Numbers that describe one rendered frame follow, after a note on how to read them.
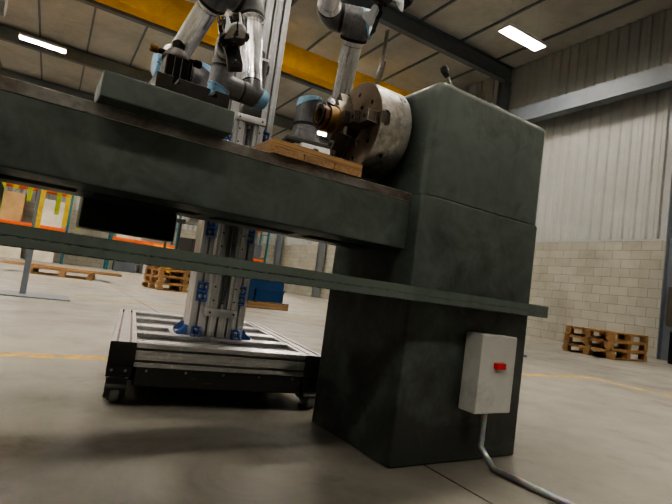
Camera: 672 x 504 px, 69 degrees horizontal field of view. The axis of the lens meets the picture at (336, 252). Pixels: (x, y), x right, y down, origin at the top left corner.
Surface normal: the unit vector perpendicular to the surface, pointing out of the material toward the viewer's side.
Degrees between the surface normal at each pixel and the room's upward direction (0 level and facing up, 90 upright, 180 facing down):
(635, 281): 90
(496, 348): 90
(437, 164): 90
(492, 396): 90
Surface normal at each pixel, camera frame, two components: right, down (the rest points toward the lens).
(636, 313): -0.85, -0.15
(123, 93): 0.54, 0.01
